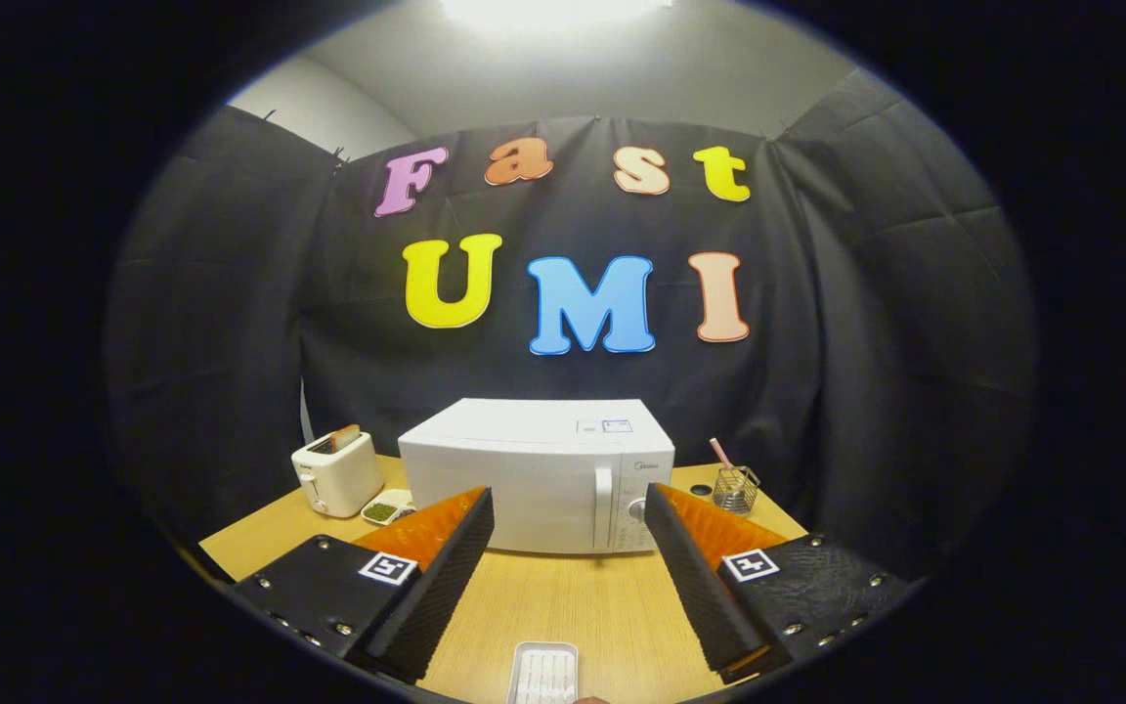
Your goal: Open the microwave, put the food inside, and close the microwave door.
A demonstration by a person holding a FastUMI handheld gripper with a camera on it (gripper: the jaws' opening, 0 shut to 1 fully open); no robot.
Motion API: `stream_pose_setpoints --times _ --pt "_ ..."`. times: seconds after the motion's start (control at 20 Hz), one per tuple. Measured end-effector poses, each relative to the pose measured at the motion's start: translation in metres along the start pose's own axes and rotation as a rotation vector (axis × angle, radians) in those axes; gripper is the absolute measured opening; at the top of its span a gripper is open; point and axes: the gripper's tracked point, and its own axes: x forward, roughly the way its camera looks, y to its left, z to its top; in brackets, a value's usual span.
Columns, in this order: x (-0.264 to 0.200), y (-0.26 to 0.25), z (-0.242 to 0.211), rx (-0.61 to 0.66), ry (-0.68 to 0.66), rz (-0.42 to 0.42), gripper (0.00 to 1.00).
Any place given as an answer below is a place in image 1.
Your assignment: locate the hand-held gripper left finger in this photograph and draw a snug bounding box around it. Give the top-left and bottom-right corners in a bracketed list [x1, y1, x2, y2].
[228, 486, 496, 685]

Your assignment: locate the white toaster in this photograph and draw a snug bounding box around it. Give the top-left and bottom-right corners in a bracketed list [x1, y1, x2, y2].
[291, 430, 386, 518]

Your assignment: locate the divided white dish with beans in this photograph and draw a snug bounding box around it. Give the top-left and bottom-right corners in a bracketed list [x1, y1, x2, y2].
[361, 489, 417, 527]

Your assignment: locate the wire mesh holder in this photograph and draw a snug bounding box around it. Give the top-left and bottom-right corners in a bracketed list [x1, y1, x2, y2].
[712, 464, 761, 516]

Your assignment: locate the ceiling light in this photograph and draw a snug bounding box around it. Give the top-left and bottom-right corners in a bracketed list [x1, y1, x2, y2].
[441, 0, 671, 30]

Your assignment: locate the small white tray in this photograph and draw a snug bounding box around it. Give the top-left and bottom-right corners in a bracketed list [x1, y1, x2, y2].
[506, 640, 580, 704]

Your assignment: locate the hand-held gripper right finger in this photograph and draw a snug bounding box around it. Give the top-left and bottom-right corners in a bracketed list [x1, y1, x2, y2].
[643, 482, 911, 685]

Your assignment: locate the white microwave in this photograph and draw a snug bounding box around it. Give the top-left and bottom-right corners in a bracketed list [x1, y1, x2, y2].
[398, 397, 676, 556]

